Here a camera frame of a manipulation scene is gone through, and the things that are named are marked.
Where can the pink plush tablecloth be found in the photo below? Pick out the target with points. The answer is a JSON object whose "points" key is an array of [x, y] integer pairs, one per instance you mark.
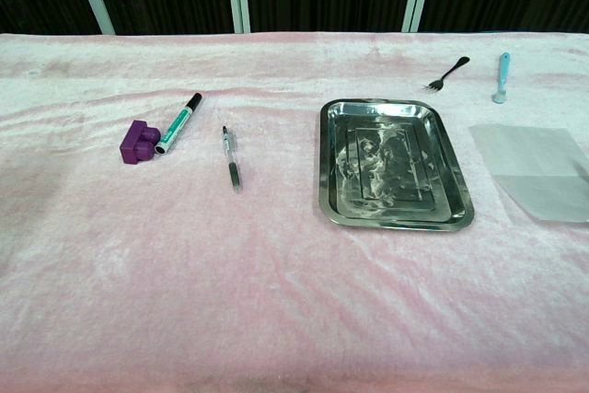
{"points": [[257, 282]]}

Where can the silver metal tray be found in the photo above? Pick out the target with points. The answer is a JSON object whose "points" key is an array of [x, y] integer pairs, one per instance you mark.
{"points": [[396, 167]]}

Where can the purple plastic block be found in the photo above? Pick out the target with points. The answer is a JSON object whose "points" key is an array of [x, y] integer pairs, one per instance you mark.
{"points": [[135, 144]]}

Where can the light blue small brush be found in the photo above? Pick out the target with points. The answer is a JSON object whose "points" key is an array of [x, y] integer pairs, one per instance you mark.
{"points": [[502, 73]]}

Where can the green whiteboard marker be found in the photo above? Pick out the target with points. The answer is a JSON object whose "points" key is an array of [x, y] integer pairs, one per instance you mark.
{"points": [[177, 125]]}

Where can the black fork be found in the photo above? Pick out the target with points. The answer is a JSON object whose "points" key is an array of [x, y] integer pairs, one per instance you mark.
{"points": [[450, 70]]}

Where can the black gel pen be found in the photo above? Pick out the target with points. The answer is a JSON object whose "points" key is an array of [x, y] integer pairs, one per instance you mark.
{"points": [[232, 163]]}

